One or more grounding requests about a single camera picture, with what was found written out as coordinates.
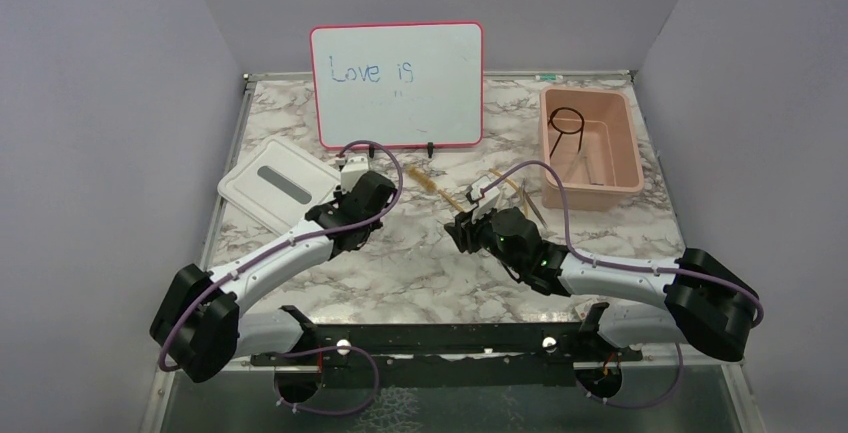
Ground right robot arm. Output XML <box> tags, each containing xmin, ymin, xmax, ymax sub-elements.
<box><xmin>444</xmin><ymin>207</ymin><xmax>761</xmax><ymax>362</ymax></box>

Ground pink-framed whiteboard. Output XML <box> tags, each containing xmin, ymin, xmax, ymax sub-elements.
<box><xmin>309</xmin><ymin>21</ymin><xmax>484</xmax><ymax>149</ymax></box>

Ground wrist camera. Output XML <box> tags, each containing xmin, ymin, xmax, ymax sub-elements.
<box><xmin>335</xmin><ymin>154</ymin><xmax>370</xmax><ymax>193</ymax></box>
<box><xmin>465</xmin><ymin>176</ymin><xmax>501</xmax><ymax>222</ymax></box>

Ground white plastic bin lid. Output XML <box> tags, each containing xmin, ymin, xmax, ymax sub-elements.
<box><xmin>217</xmin><ymin>137</ymin><xmax>340</xmax><ymax>234</ymax></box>

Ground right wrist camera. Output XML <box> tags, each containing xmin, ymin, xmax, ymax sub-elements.
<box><xmin>465</xmin><ymin>176</ymin><xmax>501</xmax><ymax>222</ymax></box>

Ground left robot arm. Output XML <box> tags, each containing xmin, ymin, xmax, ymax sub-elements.
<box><xmin>150</xmin><ymin>171</ymin><xmax>403</xmax><ymax>383</ymax></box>

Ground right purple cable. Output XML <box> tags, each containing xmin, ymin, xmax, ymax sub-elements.
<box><xmin>480</xmin><ymin>160</ymin><xmax>765</xmax><ymax>411</ymax></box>

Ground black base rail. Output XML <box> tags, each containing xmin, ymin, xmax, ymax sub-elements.
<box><xmin>250</xmin><ymin>322</ymin><xmax>642</xmax><ymax>389</ymax></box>

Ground purple cable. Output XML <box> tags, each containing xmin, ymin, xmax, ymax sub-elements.
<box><xmin>480</xmin><ymin>160</ymin><xmax>765</xmax><ymax>411</ymax></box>
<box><xmin>157</xmin><ymin>141</ymin><xmax>404</xmax><ymax>373</ymax></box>

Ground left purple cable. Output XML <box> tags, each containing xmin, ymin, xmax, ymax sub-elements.
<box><xmin>157</xmin><ymin>141</ymin><xmax>404</xmax><ymax>373</ymax></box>

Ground pink plastic bin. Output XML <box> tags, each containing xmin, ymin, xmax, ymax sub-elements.
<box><xmin>539</xmin><ymin>86</ymin><xmax>644</xmax><ymax>212</ymax></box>

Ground yellow rubber tubing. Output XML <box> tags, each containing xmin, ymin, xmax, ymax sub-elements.
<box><xmin>488</xmin><ymin>168</ymin><xmax>529</xmax><ymax>215</ymax></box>

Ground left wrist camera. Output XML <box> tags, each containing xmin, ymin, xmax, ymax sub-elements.
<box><xmin>335</xmin><ymin>154</ymin><xmax>370</xmax><ymax>193</ymax></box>

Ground black metal ring support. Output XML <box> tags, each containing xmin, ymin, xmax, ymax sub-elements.
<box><xmin>547</xmin><ymin>107</ymin><xmax>586</xmax><ymax>158</ymax></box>

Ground metal tweezers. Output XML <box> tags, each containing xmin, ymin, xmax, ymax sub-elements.
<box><xmin>519</xmin><ymin>179</ymin><xmax>548</xmax><ymax>229</ymax></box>

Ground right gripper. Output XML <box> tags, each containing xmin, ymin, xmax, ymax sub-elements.
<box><xmin>444</xmin><ymin>200</ymin><xmax>525</xmax><ymax>273</ymax></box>

